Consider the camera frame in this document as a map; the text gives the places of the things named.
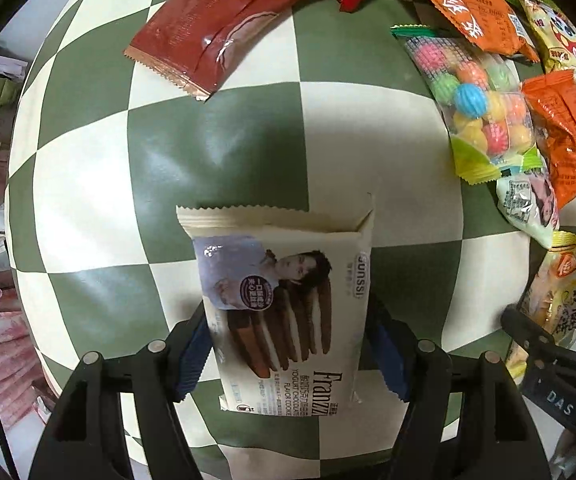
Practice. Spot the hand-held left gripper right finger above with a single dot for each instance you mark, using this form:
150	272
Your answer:
390	357

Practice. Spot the yellow white cartoon snack packet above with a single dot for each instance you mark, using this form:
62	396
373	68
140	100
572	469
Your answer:
560	35

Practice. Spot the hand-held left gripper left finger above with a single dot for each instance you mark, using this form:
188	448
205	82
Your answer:
192	360

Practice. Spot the yellow snack packet orange logo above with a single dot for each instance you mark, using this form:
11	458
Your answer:
560	280

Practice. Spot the pink patterned cloth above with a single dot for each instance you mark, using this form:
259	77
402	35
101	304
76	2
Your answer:
2	355

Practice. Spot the clear bag of colourful candy balls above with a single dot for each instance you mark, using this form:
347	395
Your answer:
473	95

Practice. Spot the pale small snack packet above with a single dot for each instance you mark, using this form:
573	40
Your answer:
525	205

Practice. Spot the small orange snack packet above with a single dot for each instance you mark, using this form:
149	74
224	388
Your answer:
568	145

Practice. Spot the cream chocolate cookie packet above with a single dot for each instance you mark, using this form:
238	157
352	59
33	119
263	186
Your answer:
278	260

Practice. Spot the reddish brown snack packet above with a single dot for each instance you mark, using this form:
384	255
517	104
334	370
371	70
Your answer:
217	25

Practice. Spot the large orange snack packet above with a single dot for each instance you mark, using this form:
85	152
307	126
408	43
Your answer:
463	10

